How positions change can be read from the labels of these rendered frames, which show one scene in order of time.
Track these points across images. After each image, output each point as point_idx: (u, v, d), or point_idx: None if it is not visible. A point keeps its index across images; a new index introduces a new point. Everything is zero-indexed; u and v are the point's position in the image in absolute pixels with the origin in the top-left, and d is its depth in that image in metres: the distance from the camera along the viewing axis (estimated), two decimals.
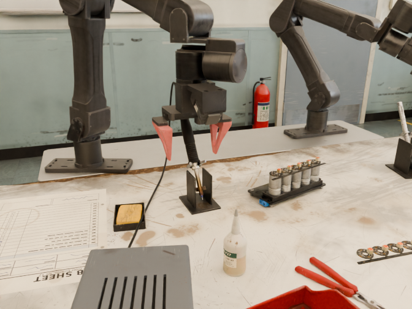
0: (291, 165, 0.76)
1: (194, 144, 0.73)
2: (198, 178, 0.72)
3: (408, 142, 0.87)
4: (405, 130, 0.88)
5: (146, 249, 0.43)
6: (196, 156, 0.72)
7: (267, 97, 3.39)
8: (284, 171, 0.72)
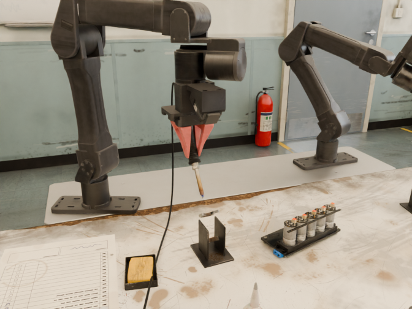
0: (306, 213, 0.73)
1: (194, 144, 0.73)
2: (198, 178, 0.72)
3: None
4: None
5: None
6: (197, 155, 0.72)
7: (270, 107, 3.37)
8: (299, 221, 0.70)
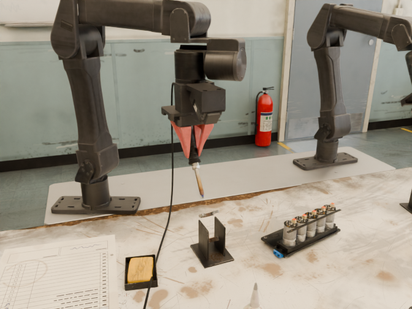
0: (306, 213, 0.73)
1: (194, 144, 0.73)
2: (198, 178, 0.72)
3: None
4: None
5: None
6: (197, 155, 0.72)
7: (270, 107, 3.37)
8: (299, 221, 0.70)
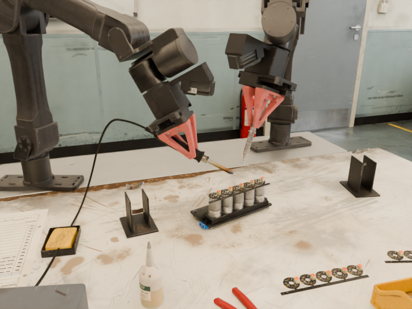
0: (234, 186, 0.74)
1: (188, 144, 0.73)
2: (217, 163, 0.73)
3: (246, 143, 0.73)
4: (250, 128, 0.72)
5: (39, 289, 0.42)
6: (198, 149, 0.73)
7: None
8: (224, 194, 0.71)
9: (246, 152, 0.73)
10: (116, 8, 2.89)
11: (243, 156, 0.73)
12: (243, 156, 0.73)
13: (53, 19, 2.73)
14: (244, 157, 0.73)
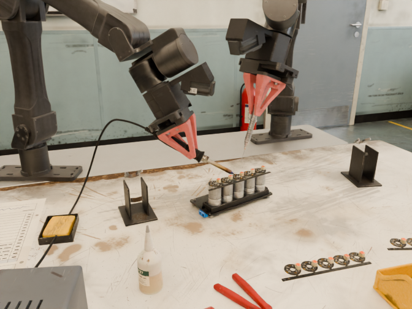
0: (234, 175, 0.73)
1: (188, 144, 0.73)
2: (217, 163, 0.73)
3: (247, 132, 0.72)
4: (251, 116, 0.72)
5: (35, 270, 0.41)
6: (198, 149, 0.73)
7: (255, 99, 3.37)
8: (224, 181, 0.70)
9: (247, 141, 0.72)
10: (116, 5, 2.88)
11: (244, 144, 0.72)
12: (244, 144, 0.72)
13: (53, 15, 2.72)
14: (245, 145, 0.72)
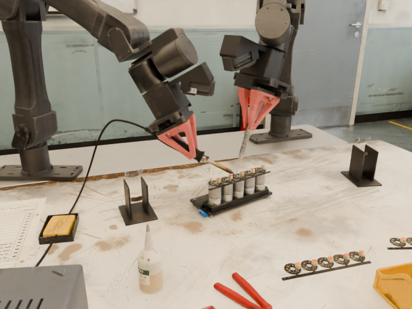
0: (234, 174, 0.73)
1: (188, 144, 0.73)
2: (217, 163, 0.73)
3: (241, 146, 0.72)
4: (246, 130, 0.72)
5: (35, 269, 0.41)
6: (198, 149, 0.73)
7: None
8: (224, 181, 0.70)
9: (241, 155, 0.72)
10: (116, 5, 2.89)
11: (238, 159, 0.73)
12: (239, 159, 0.73)
13: (53, 15, 2.72)
14: (240, 159, 0.73)
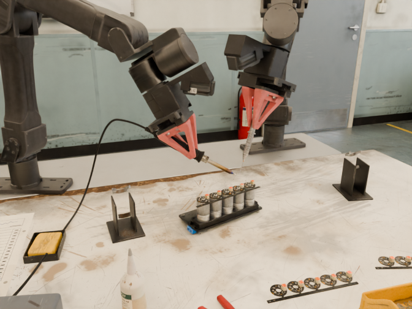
0: (223, 189, 0.73)
1: (188, 144, 0.73)
2: (217, 163, 0.73)
3: (245, 144, 0.73)
4: (249, 129, 0.72)
5: (12, 298, 0.40)
6: (198, 149, 0.73)
7: (252, 102, 3.36)
8: (213, 197, 0.70)
9: (245, 154, 0.73)
10: (113, 8, 2.88)
11: (243, 157, 0.73)
12: (243, 157, 0.73)
13: (49, 19, 2.71)
14: (243, 157, 0.73)
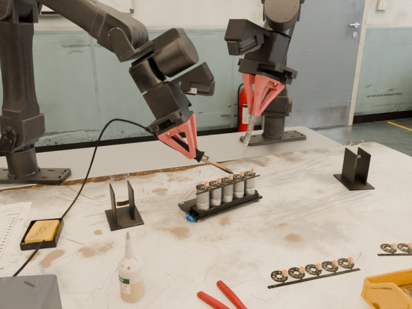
0: (223, 178, 0.72)
1: (188, 144, 0.73)
2: (217, 163, 0.73)
3: (246, 132, 0.72)
4: (250, 116, 0.72)
5: (7, 279, 0.39)
6: (198, 149, 0.73)
7: (252, 99, 3.35)
8: (213, 185, 0.69)
9: (246, 141, 0.72)
10: (113, 5, 2.87)
11: (243, 145, 0.72)
12: (243, 145, 0.72)
13: (49, 15, 2.70)
14: (244, 146, 0.72)
